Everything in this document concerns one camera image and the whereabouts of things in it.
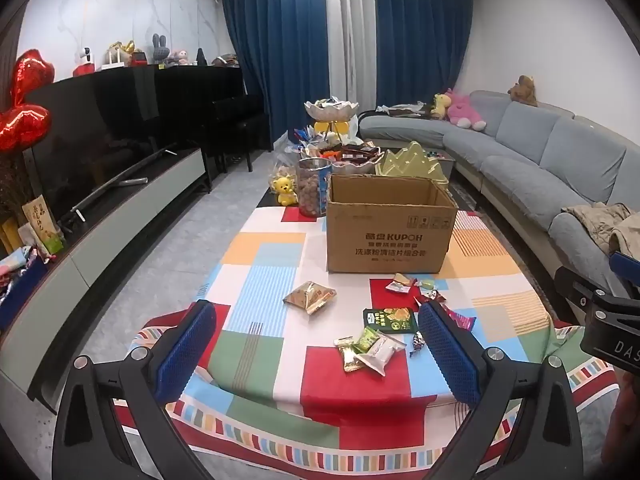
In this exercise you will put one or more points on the white plastic bag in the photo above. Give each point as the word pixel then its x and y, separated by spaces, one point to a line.
pixel 350 127

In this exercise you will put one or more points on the dark clothes pile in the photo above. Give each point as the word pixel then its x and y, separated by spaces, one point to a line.
pixel 405 109

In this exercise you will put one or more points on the small red gift box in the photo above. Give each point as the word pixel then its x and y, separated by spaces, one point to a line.
pixel 139 57

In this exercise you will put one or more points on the grey remote control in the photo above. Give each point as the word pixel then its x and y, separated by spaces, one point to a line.
pixel 135 181

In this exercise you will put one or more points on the yellow snack packet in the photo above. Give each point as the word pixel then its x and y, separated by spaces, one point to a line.
pixel 404 277

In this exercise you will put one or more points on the gold paper bag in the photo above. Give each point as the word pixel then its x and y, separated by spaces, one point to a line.
pixel 39 220

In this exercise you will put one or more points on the person's right forearm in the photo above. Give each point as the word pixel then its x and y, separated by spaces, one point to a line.
pixel 625 410

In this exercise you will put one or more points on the two-tier white snack bowl stand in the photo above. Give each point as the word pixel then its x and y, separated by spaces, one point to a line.
pixel 330 109

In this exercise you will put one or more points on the black metronome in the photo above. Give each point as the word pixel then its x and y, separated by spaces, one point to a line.
pixel 201 56

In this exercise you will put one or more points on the small gold snack packet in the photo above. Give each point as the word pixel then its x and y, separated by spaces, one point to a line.
pixel 348 356

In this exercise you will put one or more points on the yellow bear toy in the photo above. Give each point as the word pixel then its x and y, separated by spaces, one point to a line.
pixel 283 191

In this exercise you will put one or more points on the clear plastic bag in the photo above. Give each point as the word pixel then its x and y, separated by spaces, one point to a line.
pixel 282 165

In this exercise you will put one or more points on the red foil balloon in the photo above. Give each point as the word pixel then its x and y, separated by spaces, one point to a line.
pixel 25 95

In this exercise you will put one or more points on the yellow container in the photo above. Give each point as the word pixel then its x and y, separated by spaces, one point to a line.
pixel 327 127

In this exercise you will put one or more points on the grey sofa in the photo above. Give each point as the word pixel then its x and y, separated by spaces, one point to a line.
pixel 525 160

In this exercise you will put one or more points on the clear snack jar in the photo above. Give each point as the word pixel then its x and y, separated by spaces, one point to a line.
pixel 312 190

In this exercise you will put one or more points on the red white snack packet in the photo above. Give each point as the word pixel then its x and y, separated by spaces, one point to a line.
pixel 396 287

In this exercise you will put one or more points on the pink plush toy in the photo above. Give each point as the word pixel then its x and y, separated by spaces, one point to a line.
pixel 465 107

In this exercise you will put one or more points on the red pink candy packet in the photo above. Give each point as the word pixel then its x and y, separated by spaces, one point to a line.
pixel 457 317

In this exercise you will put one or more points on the white sheer curtain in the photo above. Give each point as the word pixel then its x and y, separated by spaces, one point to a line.
pixel 350 35

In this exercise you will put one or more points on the blue basket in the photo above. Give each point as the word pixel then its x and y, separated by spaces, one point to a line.
pixel 22 280

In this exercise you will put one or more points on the green candy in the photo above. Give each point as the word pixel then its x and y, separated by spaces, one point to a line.
pixel 427 285

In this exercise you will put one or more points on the gold triangular snack packet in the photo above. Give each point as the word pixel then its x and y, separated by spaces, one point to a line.
pixel 307 296

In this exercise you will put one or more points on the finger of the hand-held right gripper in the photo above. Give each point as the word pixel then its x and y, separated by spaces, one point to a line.
pixel 575 292
pixel 625 265

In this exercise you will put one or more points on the yellow plush toy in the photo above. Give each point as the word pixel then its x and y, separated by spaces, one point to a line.
pixel 441 105

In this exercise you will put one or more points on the grey patterned rug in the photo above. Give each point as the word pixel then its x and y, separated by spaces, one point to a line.
pixel 470 200

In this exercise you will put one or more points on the small pink plush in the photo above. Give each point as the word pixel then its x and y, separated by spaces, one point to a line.
pixel 177 57

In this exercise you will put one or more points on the dark green cracker packet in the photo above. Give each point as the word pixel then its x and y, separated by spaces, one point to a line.
pixel 390 320

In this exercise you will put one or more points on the white security camera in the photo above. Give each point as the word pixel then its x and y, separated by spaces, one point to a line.
pixel 84 54

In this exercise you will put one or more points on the brown cardboard box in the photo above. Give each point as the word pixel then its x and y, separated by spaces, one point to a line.
pixel 390 245

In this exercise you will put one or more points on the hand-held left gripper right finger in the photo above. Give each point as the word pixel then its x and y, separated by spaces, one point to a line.
pixel 450 355

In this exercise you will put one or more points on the grey rabbit plush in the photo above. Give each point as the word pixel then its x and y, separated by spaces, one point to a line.
pixel 159 51

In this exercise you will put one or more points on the beige blanket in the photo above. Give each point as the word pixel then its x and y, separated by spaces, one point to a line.
pixel 600 225

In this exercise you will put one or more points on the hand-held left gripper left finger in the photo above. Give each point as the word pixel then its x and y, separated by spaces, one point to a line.
pixel 186 345

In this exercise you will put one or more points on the black curved television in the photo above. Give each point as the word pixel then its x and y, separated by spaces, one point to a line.
pixel 95 135

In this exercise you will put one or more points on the black piano bench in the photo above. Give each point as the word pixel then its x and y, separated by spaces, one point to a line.
pixel 245 125

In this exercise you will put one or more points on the gold foil balloon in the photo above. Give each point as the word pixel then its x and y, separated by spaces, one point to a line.
pixel 124 46

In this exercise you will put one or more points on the white router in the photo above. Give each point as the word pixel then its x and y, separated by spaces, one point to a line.
pixel 112 60

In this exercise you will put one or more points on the brown plush toy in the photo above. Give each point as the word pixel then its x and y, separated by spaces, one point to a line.
pixel 523 90

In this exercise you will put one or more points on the light green snack packet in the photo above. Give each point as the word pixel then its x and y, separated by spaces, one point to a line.
pixel 366 340

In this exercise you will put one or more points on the pile of assorted snacks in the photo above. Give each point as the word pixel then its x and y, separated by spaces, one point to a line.
pixel 345 152

